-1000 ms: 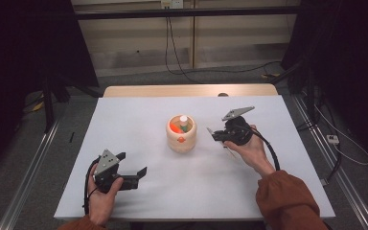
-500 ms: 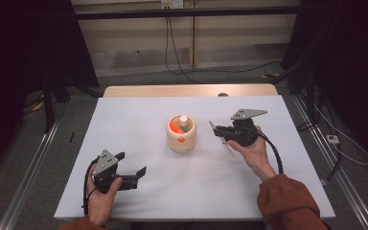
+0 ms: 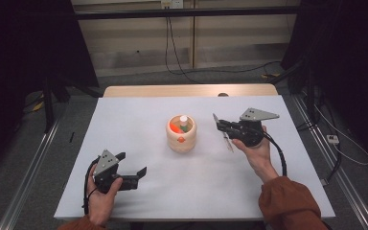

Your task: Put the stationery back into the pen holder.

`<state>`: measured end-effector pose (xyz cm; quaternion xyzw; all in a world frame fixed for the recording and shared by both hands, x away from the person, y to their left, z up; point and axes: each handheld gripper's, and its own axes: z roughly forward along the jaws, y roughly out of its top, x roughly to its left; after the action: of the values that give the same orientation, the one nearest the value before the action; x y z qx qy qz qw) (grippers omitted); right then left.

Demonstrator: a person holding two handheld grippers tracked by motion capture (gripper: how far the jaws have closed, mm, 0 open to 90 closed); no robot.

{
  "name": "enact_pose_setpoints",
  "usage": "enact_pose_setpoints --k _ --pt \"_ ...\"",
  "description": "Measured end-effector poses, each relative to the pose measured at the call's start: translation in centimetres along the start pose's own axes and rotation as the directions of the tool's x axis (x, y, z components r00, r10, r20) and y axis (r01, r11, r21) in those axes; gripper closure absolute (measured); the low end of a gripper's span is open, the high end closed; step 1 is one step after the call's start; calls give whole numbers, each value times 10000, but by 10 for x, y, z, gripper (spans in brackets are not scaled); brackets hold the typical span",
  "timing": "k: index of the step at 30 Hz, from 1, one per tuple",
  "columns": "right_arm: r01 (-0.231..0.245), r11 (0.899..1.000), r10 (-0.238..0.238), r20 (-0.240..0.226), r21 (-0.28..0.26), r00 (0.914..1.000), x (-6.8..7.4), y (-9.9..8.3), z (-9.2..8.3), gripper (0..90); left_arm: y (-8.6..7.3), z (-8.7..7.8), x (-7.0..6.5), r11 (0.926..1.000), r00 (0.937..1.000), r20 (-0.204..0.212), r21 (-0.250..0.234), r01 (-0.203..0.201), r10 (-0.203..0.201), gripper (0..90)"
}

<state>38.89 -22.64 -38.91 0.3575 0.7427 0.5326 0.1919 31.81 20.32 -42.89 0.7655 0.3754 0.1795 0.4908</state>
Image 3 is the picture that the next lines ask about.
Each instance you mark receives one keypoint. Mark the black curtain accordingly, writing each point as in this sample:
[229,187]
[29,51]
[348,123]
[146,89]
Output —
[19,48]
[348,48]

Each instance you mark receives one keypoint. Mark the white table mat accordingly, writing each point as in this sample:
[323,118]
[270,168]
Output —
[188,185]

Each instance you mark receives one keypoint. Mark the person's right hand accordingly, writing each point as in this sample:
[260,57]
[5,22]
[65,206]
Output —
[258,156]

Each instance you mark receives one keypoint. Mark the black metal stand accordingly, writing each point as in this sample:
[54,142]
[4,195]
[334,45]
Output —
[48,108]

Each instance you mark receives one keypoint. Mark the cream ringed pen holder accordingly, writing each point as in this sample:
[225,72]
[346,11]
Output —
[181,140]

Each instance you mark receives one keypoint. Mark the clear white pen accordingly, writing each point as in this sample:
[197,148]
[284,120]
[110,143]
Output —
[228,143]

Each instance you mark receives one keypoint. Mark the aluminium floor rail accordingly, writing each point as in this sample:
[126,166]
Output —
[335,172]
[28,179]

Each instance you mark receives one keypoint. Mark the dark table grommet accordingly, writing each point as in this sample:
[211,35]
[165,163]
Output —
[223,94]

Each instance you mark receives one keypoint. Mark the wooden table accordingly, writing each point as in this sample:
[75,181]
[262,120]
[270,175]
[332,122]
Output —
[172,90]

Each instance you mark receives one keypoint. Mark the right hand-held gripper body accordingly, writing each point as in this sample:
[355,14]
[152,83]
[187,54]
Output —
[249,131]

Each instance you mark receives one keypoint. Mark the white wall outlet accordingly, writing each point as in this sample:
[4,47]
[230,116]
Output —
[172,4]

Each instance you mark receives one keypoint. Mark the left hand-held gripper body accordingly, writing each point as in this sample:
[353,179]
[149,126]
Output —
[105,172]

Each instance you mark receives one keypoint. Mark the black horizontal bar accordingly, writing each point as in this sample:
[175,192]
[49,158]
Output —
[188,12]

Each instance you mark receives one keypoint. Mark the green and white glue stick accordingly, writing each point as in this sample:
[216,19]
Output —
[183,120]

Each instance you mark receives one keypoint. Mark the person's left hand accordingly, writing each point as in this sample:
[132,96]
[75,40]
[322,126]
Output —
[100,204]

